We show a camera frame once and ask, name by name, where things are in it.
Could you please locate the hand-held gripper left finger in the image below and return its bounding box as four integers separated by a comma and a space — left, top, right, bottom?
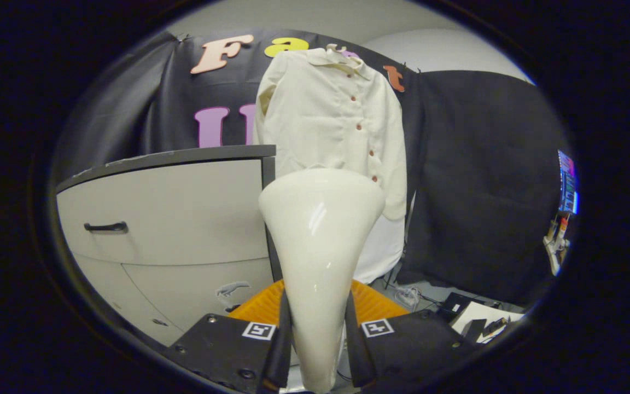
165, 279, 293, 394

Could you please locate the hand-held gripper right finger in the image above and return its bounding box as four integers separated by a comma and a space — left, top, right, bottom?
344, 279, 480, 392

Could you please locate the white garment steamer head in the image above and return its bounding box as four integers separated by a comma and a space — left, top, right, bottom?
258, 168, 387, 393

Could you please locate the cream button shirt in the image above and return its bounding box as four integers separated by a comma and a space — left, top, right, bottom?
253, 47, 407, 221

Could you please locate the white clothes hanger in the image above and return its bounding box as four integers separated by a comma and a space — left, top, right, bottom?
326, 44, 357, 61

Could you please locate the white hanging board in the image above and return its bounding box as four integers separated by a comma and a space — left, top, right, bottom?
352, 189, 417, 285

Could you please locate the black box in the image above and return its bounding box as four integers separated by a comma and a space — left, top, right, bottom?
436, 292, 485, 323

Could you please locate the white paper sheet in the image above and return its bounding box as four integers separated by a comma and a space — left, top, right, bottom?
451, 301, 524, 344

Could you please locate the grey cabinet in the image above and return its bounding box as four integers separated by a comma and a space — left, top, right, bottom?
55, 144, 277, 348

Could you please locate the white stand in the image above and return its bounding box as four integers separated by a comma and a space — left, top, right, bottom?
544, 215, 571, 276

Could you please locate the lit monitor screen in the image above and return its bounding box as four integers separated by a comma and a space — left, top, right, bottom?
557, 149, 579, 215

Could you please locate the black cabinet drawer handle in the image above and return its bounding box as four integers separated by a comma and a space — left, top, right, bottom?
84, 221, 129, 233

